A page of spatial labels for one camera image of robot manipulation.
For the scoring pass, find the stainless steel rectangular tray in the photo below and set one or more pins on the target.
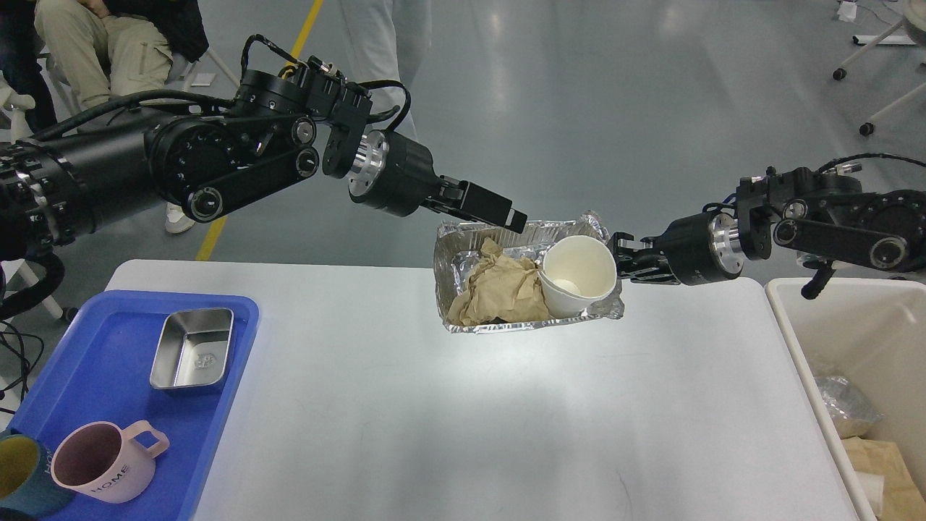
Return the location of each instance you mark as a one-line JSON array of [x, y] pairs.
[[193, 352]]

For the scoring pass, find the brown paper in bin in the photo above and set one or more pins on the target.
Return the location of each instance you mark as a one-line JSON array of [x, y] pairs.
[[902, 499]]

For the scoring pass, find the crumpled plastic bag in bin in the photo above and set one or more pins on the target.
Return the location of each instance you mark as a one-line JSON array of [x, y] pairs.
[[851, 412]]

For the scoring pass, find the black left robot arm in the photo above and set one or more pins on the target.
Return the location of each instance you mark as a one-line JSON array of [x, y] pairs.
[[213, 156]]

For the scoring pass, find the white office chair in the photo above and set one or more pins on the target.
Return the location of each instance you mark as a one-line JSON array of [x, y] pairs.
[[183, 76]]

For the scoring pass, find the white side table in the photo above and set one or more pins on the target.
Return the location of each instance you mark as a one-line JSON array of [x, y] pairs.
[[42, 276]]

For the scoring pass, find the dark teal cup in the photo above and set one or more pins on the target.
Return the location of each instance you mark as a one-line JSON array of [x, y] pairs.
[[28, 490]]

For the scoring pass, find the standing person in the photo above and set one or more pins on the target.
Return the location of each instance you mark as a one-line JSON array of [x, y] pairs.
[[387, 40]]

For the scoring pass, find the white paper cup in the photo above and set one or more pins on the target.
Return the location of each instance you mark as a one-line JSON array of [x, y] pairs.
[[576, 272]]

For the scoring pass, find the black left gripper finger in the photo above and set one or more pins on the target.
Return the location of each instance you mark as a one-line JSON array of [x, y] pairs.
[[470, 202]]

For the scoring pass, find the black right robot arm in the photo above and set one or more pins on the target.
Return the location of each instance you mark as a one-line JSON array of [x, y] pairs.
[[823, 214]]

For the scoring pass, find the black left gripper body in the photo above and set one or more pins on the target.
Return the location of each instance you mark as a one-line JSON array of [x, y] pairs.
[[395, 174]]

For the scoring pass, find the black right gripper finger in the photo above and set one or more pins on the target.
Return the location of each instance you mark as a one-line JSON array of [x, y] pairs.
[[625, 245], [647, 270]]

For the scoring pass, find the aluminium foil container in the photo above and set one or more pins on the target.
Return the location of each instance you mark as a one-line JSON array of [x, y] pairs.
[[457, 252]]

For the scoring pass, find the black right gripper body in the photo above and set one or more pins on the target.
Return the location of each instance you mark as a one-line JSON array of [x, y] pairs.
[[703, 248]]

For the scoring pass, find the pink mug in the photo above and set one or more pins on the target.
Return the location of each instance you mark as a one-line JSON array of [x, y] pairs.
[[109, 463]]

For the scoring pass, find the seated person khaki trousers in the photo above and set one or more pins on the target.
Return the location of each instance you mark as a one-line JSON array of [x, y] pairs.
[[108, 49]]

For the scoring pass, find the white plastic bin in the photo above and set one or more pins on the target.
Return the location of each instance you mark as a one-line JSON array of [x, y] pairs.
[[872, 332]]

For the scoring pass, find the brown paper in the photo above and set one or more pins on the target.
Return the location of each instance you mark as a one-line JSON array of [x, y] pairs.
[[500, 288], [902, 499]]

